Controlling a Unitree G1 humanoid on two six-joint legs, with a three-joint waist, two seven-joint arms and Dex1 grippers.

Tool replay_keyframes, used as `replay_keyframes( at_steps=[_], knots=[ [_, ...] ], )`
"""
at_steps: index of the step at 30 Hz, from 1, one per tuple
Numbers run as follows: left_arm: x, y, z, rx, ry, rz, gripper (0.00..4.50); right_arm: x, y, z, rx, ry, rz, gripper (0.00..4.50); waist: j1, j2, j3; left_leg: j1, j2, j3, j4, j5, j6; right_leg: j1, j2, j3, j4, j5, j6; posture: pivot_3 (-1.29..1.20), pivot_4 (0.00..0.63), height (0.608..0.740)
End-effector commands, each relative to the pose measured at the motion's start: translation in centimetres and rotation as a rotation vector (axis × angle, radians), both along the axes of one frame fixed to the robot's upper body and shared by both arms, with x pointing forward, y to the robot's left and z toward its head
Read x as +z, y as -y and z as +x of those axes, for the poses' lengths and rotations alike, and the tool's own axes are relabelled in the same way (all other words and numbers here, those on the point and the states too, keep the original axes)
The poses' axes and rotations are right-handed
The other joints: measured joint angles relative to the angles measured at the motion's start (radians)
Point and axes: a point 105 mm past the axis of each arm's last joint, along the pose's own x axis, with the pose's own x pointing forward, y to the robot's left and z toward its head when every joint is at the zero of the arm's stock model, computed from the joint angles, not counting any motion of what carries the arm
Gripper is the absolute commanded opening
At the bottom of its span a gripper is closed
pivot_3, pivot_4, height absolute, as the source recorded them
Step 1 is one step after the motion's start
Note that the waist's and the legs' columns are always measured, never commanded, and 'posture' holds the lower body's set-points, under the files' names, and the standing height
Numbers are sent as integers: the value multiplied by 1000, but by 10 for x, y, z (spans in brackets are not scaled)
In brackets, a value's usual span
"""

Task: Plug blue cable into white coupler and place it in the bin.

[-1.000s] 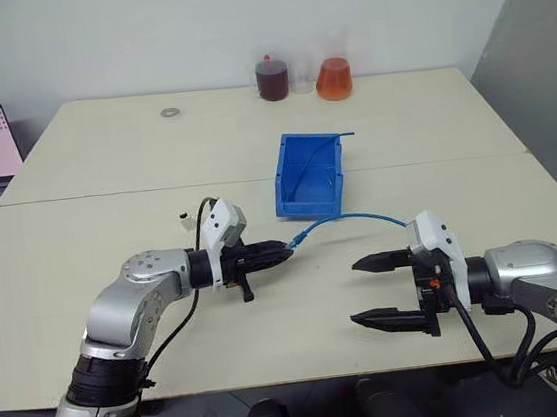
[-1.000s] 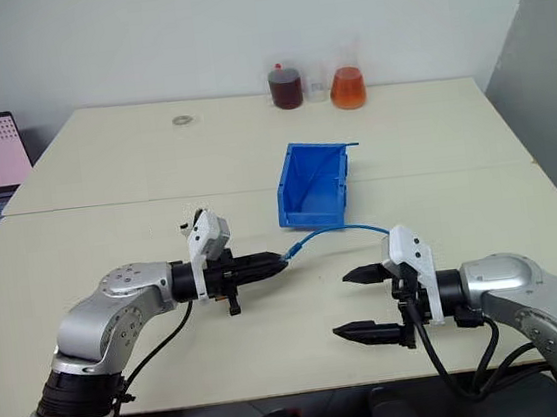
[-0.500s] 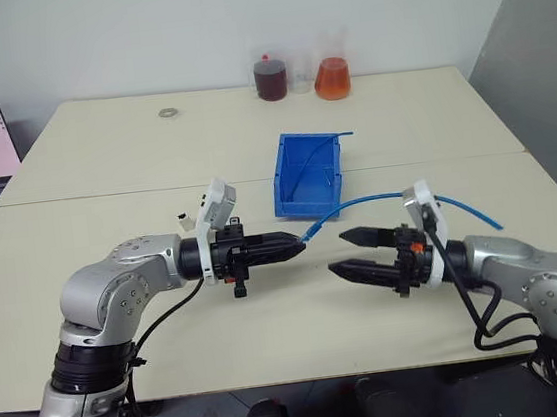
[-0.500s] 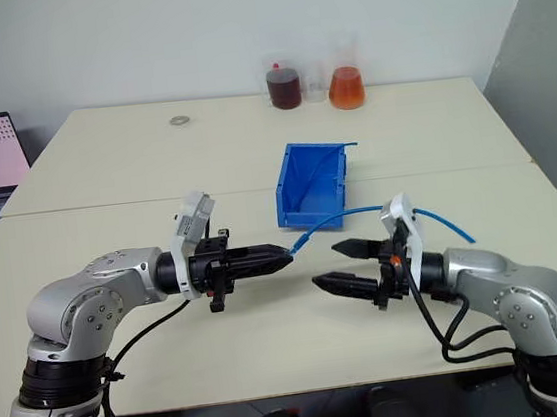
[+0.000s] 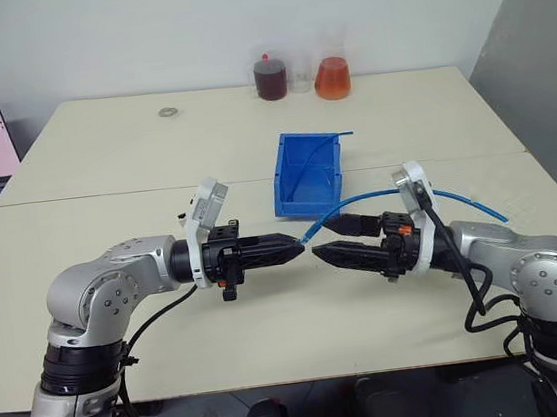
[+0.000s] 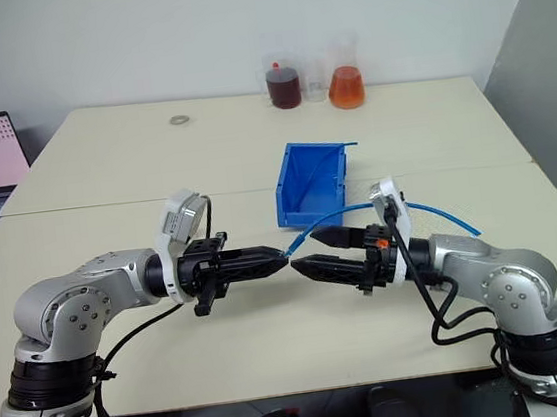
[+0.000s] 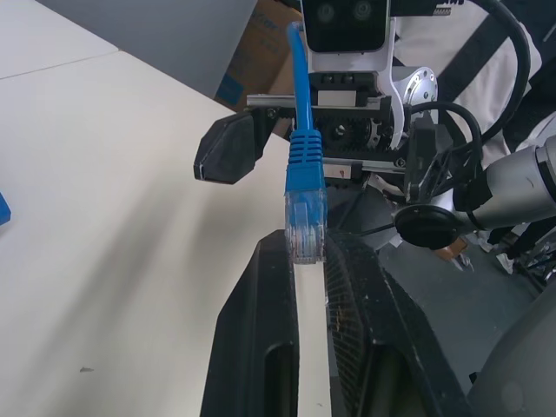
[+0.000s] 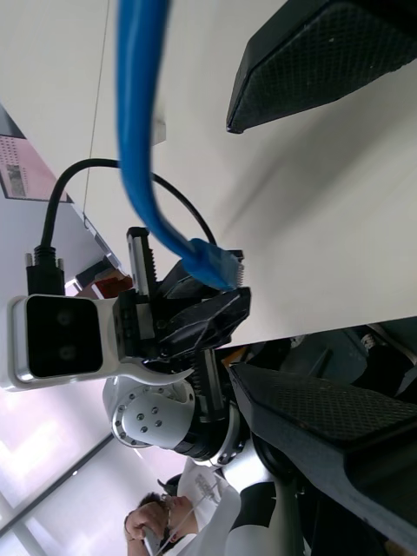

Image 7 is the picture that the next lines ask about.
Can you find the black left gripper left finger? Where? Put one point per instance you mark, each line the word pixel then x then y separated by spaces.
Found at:
pixel 252 330

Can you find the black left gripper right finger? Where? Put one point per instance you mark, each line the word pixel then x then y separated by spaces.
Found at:
pixel 373 313

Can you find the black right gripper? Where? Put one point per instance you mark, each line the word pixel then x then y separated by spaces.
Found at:
pixel 352 130

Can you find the blue plastic bin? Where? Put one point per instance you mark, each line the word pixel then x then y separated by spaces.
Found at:
pixel 4 210

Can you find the brown cardboard box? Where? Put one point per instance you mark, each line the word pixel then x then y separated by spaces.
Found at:
pixel 260 56

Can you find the white black robot torso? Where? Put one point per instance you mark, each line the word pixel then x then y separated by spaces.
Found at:
pixel 460 48

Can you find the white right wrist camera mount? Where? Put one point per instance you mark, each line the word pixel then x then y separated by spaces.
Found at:
pixel 347 30

